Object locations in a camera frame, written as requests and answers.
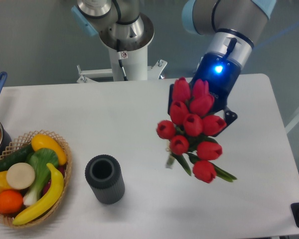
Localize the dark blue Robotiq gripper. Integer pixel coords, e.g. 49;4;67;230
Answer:
167;53;240;137

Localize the red tulip bouquet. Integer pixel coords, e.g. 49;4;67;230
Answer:
156;77;237;183

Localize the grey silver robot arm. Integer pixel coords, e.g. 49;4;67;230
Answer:
71;0;276;125

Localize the dark grey ribbed vase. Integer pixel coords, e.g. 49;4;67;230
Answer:
85;154;125;205

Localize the red fruit in basket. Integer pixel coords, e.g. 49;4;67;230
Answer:
41;166;65;196

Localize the yellow squash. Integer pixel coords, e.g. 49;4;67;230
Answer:
31;134;67;166

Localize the yellow banana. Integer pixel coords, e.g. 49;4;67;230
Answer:
12;163;64;226

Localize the green bok choy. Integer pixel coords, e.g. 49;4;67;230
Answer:
23;148;59;207

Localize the woven wicker basket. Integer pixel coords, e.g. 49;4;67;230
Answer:
0;130;72;229

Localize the green cucumber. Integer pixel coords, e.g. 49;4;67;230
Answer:
0;144;34;172

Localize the beige round disc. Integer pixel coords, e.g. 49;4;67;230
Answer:
6;163;35;190

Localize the orange fruit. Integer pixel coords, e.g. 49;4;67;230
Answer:
0;190;23;214

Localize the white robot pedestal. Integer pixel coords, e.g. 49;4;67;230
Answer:
77;46;167;83

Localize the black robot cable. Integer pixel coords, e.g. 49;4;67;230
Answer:
116;39;128;82

